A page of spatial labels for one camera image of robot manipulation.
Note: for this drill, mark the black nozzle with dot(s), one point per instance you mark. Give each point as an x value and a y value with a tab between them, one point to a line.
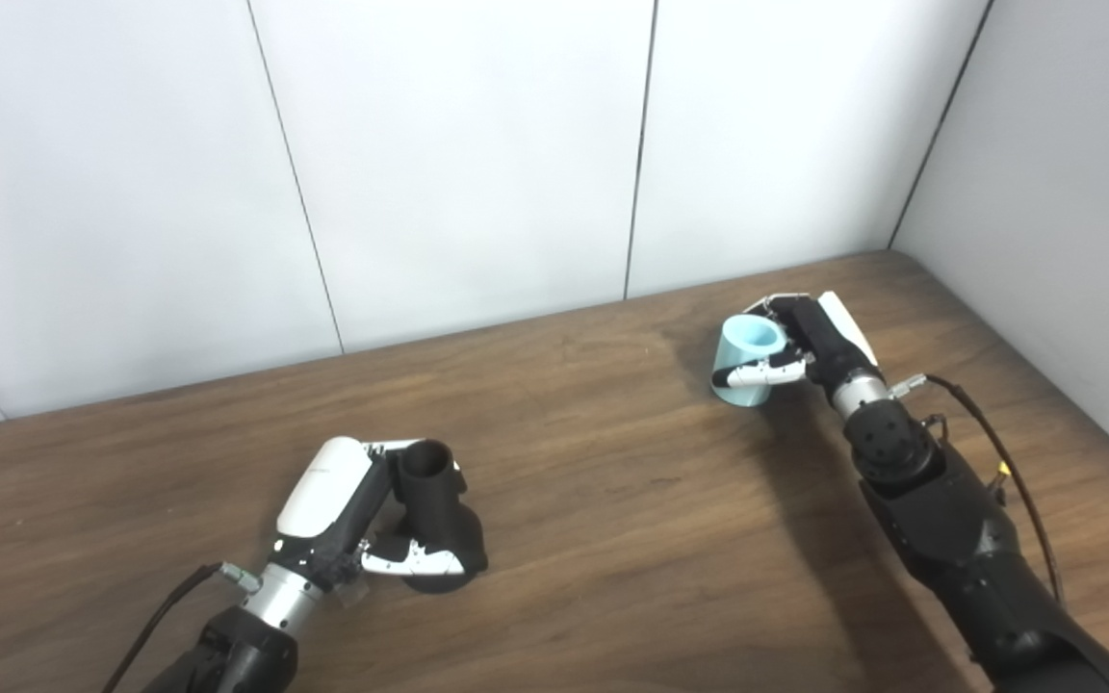
434	510

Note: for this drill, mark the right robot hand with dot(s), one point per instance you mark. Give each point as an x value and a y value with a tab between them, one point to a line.
824	337

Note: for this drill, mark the light blue cylinder cup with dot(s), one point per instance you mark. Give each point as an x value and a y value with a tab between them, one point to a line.
745	346

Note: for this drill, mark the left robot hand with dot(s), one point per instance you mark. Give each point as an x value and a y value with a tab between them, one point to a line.
323	486

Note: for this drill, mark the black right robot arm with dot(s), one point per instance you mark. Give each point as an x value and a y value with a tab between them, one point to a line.
959	539

